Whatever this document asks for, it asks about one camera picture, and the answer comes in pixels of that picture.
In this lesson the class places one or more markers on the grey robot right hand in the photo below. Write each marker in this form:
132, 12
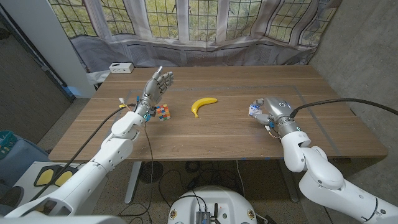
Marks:
280, 112

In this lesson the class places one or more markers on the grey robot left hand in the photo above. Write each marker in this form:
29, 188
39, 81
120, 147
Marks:
154, 88

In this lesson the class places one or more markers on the white box of matches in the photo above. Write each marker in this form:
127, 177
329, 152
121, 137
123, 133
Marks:
255, 110

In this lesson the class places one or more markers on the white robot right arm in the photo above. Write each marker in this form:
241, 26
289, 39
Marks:
323, 177

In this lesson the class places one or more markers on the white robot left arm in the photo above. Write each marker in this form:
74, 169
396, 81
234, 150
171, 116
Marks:
118, 149

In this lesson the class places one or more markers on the white power strip box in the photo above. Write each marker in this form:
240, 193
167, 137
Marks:
121, 68

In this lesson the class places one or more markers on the yellow toy banana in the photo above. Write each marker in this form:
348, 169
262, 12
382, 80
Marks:
200, 102

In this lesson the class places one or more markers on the grey electronics box on torso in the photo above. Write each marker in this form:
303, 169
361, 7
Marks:
202, 217

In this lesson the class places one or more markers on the multicoloured cube puzzle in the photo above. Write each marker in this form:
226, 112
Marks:
163, 112

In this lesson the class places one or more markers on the grey table leg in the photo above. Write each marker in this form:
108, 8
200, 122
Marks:
289, 183

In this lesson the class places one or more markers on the printed window backdrop cloth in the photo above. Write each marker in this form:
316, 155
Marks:
199, 31

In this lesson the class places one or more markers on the black round floor fan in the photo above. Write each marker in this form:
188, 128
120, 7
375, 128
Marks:
151, 171

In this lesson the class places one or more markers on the white table leg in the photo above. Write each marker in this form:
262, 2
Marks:
133, 180

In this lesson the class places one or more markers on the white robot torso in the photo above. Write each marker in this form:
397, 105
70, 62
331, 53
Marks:
217, 199

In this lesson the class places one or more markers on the blue grey storage bin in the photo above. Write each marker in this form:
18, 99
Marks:
25, 155

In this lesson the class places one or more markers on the white floor board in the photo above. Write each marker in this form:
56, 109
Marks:
29, 177

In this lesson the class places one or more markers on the teal plastic basket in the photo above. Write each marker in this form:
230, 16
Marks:
6, 143

